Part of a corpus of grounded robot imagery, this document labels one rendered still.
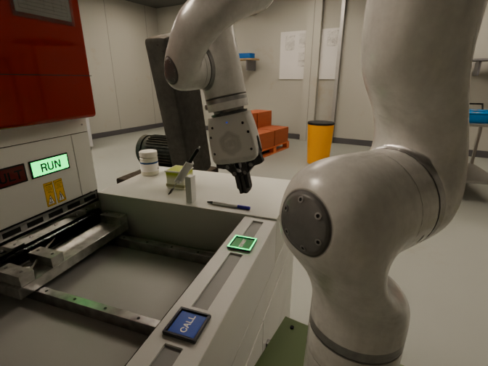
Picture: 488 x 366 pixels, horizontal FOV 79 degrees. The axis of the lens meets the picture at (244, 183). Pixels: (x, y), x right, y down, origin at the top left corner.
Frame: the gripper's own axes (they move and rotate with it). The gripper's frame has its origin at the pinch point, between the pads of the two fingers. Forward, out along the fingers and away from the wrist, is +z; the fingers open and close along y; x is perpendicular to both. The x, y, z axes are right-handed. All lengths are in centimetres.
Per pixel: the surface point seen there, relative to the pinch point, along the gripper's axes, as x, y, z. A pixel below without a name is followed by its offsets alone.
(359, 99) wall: 621, 32, 24
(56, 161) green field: 2, -57, -11
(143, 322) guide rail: -18.5, -21.0, 22.6
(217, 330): -25.0, 1.0, 16.2
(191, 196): 17.1, -25.2, 7.5
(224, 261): -7.6, -5.1, 14.7
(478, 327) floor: 111, 77, 130
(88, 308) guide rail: -18.9, -34.8, 19.8
